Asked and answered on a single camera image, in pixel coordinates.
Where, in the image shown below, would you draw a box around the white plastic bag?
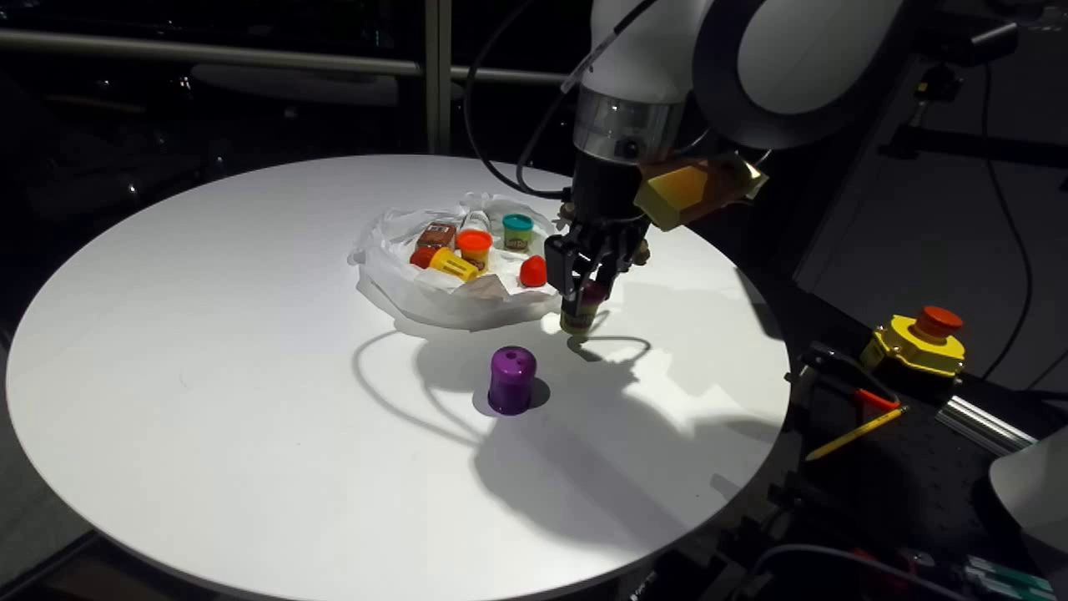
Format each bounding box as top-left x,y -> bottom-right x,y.
352,198 -> 557,330

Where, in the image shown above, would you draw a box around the metal window railing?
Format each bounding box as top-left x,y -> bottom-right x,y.
0,0 -> 587,148

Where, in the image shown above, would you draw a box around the red round toy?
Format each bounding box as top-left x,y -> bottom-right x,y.
522,257 -> 549,288

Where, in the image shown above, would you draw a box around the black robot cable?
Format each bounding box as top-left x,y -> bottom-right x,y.
460,0 -> 582,199

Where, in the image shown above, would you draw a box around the teal lid dough cup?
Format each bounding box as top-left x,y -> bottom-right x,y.
503,215 -> 534,252

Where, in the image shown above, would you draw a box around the yellow red emergency stop button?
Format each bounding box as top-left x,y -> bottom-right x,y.
861,305 -> 967,377

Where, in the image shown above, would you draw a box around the brown red toy block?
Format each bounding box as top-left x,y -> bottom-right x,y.
409,221 -> 458,267

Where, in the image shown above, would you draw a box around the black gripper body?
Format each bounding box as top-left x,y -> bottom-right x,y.
569,157 -> 646,274

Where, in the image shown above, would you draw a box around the yellow red pencil tools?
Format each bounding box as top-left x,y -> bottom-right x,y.
806,386 -> 908,465

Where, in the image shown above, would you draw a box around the purple plastic cylinder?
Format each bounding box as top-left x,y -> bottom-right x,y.
487,347 -> 537,414

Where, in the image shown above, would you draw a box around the orange lid dough cup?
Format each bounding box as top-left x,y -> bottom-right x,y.
455,231 -> 495,267

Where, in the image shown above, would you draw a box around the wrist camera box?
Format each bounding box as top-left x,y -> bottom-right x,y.
635,153 -> 769,231

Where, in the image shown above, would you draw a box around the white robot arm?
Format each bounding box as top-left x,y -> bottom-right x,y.
549,0 -> 908,330

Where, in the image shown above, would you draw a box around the yellow plastic cylinder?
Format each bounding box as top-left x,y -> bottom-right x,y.
431,247 -> 482,282

